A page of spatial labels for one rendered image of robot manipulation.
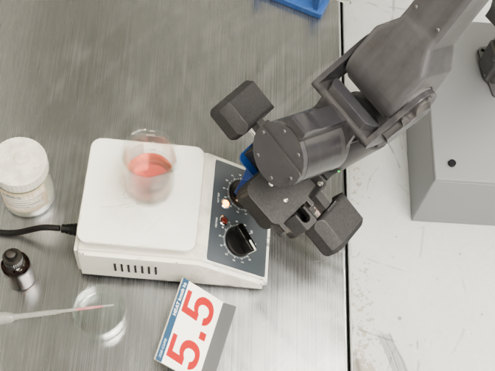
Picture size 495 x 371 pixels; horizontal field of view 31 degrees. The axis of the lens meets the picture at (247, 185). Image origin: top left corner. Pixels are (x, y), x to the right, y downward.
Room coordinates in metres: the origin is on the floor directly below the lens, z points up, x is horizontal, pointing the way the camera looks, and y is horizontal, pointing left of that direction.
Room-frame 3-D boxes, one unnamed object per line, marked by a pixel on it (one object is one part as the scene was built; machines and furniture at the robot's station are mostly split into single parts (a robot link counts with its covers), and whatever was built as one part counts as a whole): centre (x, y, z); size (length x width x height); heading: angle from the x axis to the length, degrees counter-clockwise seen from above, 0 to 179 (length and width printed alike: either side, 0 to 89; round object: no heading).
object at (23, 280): (0.31, 0.22, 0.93); 0.03 x 0.03 x 0.07
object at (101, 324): (0.29, 0.13, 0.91); 0.06 x 0.06 x 0.02
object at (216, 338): (0.28, 0.03, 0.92); 0.09 x 0.06 x 0.04; 172
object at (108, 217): (0.39, 0.10, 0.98); 0.12 x 0.12 x 0.01; 4
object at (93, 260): (0.40, 0.08, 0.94); 0.22 x 0.13 x 0.08; 94
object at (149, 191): (0.40, 0.10, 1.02); 0.06 x 0.05 x 0.08; 72
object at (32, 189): (0.41, 0.24, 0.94); 0.06 x 0.06 x 0.08
